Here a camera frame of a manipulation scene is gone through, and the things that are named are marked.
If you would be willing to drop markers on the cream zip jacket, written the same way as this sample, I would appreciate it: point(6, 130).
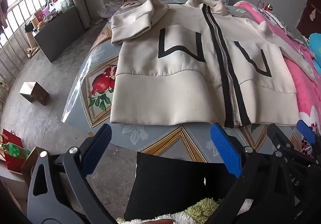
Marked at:
point(175, 83)

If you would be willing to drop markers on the red paper bag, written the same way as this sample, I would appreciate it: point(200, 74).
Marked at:
point(12, 163)

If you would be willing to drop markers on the beige slipper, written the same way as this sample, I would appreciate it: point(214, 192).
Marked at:
point(32, 51)

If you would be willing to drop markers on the brown cardboard box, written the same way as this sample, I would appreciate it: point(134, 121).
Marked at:
point(31, 161)

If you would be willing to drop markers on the person's black pants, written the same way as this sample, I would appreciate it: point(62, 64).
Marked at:
point(163, 183)

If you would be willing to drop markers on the fruit print tablecloth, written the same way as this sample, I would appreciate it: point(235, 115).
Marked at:
point(160, 138)

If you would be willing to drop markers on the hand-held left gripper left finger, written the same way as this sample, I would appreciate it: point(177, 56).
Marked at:
point(99, 146)

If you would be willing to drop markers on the metal window railing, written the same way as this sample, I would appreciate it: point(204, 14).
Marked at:
point(8, 45)

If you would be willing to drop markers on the pink floral blanket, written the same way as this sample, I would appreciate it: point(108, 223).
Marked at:
point(304, 88)

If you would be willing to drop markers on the grey lace cloth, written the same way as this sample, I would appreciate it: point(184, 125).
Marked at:
point(293, 32)

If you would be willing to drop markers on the red gift box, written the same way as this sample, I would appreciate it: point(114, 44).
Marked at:
point(39, 16)

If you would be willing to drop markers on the grey pink bottle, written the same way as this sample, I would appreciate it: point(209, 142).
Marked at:
point(261, 5)

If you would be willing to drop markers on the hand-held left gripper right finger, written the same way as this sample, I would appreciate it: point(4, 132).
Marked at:
point(225, 151)

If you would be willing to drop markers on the green white fuzzy garment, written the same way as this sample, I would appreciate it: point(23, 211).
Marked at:
point(200, 210)

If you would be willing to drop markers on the small white hanging cloth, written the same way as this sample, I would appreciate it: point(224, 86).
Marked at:
point(313, 11)

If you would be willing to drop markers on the blue plush pillow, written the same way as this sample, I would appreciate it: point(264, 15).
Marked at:
point(316, 45)

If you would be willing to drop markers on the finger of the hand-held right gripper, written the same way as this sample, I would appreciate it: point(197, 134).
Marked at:
point(306, 131)
point(277, 136)

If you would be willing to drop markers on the dark grey cabinet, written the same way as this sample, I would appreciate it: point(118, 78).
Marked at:
point(57, 35)

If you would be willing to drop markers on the red can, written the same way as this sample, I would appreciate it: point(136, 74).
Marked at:
point(268, 7)

